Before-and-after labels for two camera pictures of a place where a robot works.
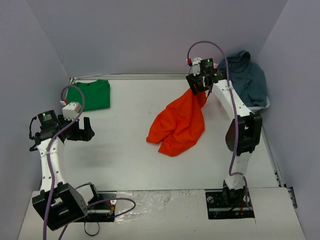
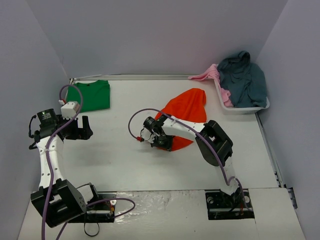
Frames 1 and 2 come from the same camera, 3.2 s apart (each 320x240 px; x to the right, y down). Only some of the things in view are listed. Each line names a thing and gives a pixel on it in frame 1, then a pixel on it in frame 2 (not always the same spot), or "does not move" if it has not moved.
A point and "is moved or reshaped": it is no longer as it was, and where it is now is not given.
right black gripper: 195,83 -> 165,144
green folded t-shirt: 96,93 does not move
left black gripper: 75,132 does not move
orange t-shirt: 180,124 is moved or reshaped
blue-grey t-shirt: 248,77 does not move
